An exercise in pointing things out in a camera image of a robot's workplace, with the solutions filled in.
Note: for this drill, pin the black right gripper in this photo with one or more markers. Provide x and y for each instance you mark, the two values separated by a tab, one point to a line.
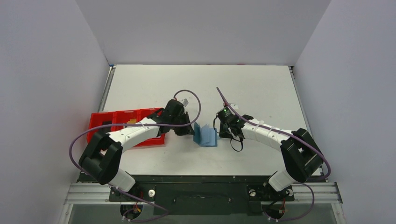
185	130

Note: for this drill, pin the red plastic compartment tray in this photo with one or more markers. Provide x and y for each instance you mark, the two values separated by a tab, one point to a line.
115	117

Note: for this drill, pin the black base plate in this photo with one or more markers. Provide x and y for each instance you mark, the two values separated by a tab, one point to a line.
205	195

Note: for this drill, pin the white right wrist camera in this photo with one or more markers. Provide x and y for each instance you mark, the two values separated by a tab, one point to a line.
184	101

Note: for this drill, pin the blue leather card holder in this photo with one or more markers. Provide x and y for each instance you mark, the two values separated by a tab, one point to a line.
205	136

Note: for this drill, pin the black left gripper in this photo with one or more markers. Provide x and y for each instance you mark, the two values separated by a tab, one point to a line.
231	124

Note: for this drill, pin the aluminium frame rail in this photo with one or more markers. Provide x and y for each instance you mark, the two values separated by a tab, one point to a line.
94	193

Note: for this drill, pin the gold black card in tray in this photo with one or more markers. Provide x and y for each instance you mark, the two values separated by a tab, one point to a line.
132	121

